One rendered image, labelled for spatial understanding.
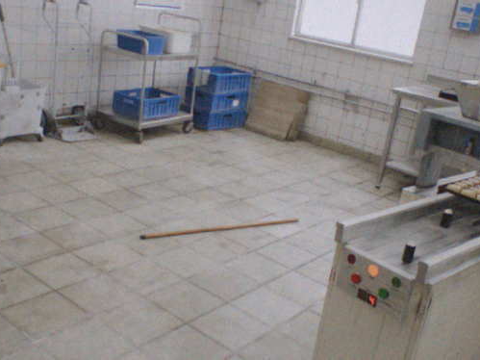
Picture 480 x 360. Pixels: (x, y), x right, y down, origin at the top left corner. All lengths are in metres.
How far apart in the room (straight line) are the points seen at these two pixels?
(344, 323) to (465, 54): 4.10
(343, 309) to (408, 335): 0.23
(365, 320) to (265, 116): 4.76
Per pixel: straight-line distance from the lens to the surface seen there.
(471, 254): 1.98
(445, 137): 2.56
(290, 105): 6.42
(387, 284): 1.82
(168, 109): 5.92
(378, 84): 6.10
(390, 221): 2.09
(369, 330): 1.94
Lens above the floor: 1.57
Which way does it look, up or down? 19 degrees down
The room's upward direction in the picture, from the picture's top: 9 degrees clockwise
